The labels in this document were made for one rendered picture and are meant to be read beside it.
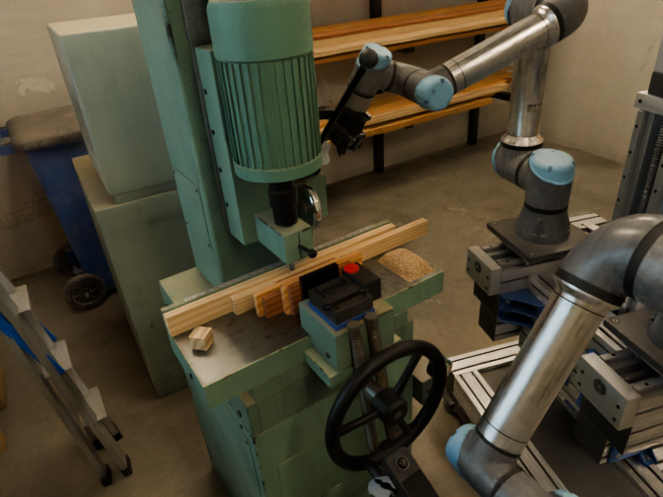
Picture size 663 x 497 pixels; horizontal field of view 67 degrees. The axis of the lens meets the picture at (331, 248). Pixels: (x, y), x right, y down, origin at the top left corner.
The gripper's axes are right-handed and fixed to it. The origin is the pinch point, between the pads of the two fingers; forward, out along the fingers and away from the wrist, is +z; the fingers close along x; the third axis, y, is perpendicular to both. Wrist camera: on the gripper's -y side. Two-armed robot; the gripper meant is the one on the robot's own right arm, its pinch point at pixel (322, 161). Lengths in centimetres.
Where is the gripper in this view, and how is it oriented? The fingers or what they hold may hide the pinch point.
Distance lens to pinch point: 144.8
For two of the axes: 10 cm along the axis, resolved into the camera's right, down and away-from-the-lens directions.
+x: 6.2, -3.6, 7.0
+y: 7.0, 6.5, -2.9
